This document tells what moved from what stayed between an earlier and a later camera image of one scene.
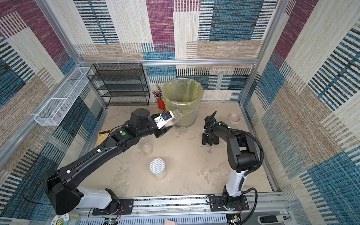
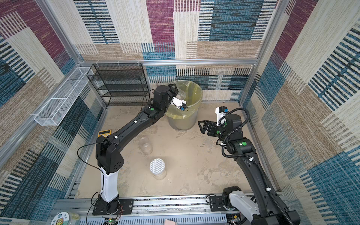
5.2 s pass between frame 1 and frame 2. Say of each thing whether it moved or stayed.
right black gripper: moved
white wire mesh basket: stayed
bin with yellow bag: stayed
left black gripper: moved
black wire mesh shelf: stayed
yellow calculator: stayed
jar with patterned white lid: stayed
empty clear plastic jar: stayed
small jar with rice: moved
